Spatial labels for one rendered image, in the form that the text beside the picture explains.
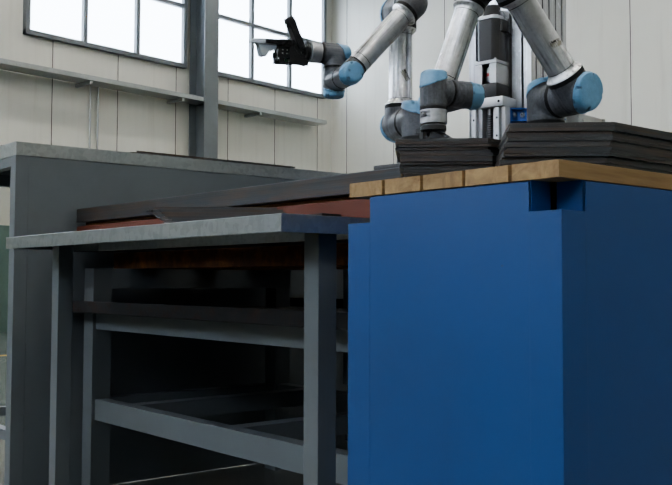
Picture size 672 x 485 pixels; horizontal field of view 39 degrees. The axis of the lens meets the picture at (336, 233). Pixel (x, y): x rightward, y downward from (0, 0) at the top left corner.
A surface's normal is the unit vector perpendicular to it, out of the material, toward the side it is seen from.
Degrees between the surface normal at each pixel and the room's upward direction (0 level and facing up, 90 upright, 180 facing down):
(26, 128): 90
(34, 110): 90
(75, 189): 90
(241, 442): 90
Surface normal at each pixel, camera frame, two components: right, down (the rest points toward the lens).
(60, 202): 0.64, -0.04
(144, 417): -0.77, -0.04
